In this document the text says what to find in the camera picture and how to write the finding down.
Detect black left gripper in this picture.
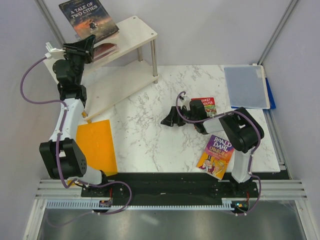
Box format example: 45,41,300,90
61,34,96,85

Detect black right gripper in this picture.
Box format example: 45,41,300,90
161,107,197,128

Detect purple castle cover book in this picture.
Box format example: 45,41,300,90
93,42,118,57

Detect dark Tale of Two Cities book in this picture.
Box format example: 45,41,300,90
58,0,119,43

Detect Taming of the Shrew book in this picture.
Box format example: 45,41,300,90
93,47,119,62

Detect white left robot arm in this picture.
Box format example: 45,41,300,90
39,34,110,197

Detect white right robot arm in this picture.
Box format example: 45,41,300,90
160,98,265,197

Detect red 13-Storey Treehouse book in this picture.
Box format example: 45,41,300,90
192,97,217,117

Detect white two-tier shelf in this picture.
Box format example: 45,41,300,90
43,15,160,123

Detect Roald Dahl Charlie book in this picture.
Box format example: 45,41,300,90
196,135,235,180

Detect translucent blue file folder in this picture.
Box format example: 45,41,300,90
224,65,271,109

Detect orange plastic file folder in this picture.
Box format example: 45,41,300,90
75,120,118,185

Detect blue file folder underneath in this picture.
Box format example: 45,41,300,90
230,77,276,110

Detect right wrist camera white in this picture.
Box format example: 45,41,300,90
178,93,191,108

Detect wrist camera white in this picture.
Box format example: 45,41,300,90
45,42,64,59
178,93,191,108

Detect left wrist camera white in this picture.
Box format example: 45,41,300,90
45,42,64,59

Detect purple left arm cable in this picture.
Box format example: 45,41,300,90
19,56,132,228

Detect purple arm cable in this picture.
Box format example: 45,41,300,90
175,91,263,217
19,56,132,228

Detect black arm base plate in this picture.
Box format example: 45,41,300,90
81,172,258,206

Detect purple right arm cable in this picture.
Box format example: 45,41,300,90
175,91,263,217

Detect aluminium frame rail front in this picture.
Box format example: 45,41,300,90
35,179,307,200

